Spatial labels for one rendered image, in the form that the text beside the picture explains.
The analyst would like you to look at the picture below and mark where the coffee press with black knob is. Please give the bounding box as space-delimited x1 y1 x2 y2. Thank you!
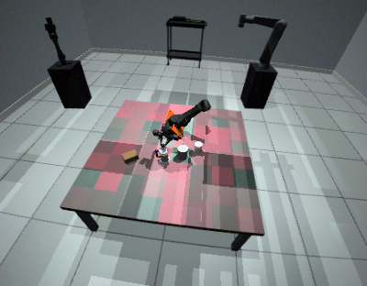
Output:
155 144 170 164

